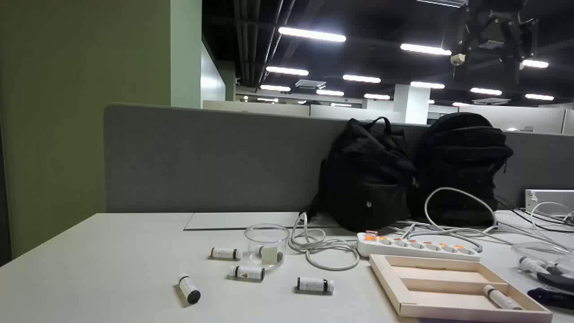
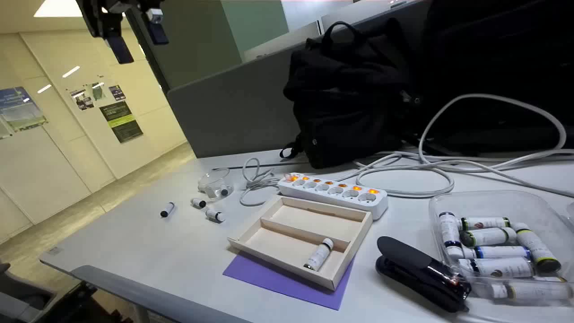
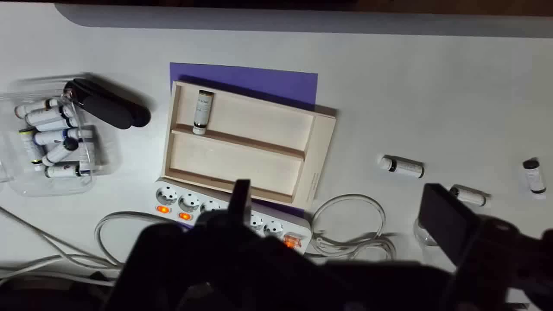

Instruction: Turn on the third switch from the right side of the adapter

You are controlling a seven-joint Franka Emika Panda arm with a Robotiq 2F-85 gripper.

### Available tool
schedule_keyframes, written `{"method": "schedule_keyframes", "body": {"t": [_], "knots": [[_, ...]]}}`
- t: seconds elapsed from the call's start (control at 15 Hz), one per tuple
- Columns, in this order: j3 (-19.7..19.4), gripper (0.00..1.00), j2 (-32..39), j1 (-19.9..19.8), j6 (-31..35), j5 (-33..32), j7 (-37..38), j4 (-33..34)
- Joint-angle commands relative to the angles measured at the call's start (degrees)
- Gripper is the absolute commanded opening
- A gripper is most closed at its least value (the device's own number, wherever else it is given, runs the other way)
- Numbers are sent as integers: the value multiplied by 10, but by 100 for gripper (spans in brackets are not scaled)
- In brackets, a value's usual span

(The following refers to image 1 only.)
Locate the white power strip orange switches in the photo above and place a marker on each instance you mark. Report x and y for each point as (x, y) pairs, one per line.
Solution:
(396, 245)

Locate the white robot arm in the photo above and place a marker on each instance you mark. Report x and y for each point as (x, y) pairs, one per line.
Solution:
(496, 31)

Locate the black backpack left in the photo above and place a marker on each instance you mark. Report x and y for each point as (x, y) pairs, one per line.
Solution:
(365, 177)

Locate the black backpack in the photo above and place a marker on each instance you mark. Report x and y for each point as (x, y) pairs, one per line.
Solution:
(464, 152)
(365, 177)

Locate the clear plastic cup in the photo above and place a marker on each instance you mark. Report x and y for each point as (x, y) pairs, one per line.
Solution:
(265, 236)

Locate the white small cube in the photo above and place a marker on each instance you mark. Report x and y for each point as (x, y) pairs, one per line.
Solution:
(272, 256)

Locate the white cylinder far left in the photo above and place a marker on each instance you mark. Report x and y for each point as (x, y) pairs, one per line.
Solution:
(225, 254)

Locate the white cylinder centre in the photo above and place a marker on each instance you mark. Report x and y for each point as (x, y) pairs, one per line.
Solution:
(252, 274)

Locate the white cylinder right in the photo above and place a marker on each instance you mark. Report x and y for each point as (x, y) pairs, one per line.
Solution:
(317, 286)

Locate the grey desk partition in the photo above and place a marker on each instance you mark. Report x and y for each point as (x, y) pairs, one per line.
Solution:
(195, 161)

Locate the white cylinder black cap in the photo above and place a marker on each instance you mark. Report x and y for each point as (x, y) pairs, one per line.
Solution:
(189, 292)

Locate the black backpack right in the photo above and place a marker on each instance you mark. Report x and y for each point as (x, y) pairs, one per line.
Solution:
(464, 152)

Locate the white marker in tray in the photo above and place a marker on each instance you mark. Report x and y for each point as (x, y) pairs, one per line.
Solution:
(500, 299)

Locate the white marker right edge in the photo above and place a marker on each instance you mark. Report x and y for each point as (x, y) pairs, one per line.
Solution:
(539, 267)

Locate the black object right edge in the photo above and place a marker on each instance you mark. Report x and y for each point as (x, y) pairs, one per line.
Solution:
(561, 292)

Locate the wooden tray frame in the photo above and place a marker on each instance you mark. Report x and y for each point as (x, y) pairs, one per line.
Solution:
(451, 290)

